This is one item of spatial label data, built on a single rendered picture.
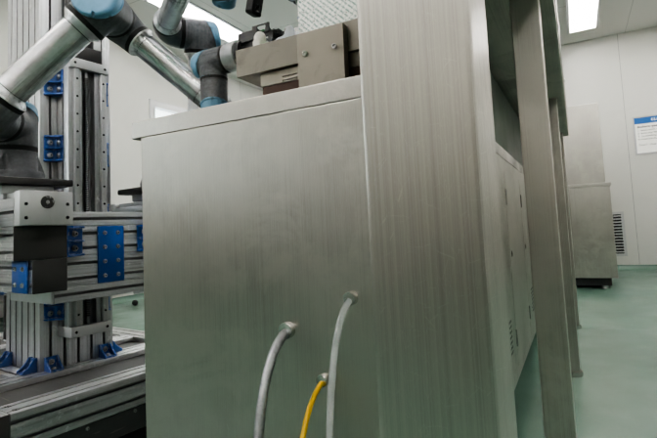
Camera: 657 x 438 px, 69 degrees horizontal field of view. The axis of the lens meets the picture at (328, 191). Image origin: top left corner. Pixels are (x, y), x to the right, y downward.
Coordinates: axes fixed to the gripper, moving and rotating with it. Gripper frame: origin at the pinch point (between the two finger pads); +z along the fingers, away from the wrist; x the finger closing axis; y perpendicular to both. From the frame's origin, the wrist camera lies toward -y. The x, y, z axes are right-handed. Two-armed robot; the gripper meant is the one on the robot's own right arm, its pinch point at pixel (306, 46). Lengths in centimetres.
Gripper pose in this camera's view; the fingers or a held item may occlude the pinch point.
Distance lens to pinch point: 123.2
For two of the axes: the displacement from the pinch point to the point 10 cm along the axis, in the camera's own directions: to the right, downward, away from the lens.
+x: 4.6, 0.5, 8.9
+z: 8.9, -0.8, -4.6
